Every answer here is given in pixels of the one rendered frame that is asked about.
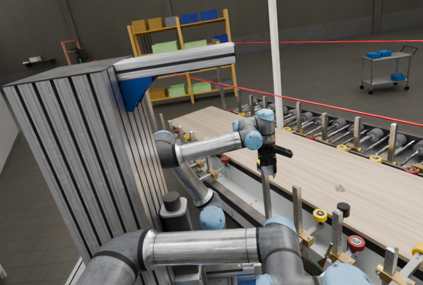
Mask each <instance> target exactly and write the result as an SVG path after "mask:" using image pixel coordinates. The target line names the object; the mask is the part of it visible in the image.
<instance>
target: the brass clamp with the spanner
mask: <svg viewBox="0 0 423 285"><path fill-rule="evenodd" d="M331 251H332V250H331ZM331 251H330V257H329V259H330V260H331V261H333V262H335V261H337V260H339V261H341V262H342V263H347V264H350V263H349V262H348V259H352V258H350V257H349V256H348V255H346V254H345V253H343V252H341V254H339V255H338V256H336V255H335V254H333V253H332V252H331ZM351 265H353V266H356V261H355V260H354V259H352V264H351Z"/></svg>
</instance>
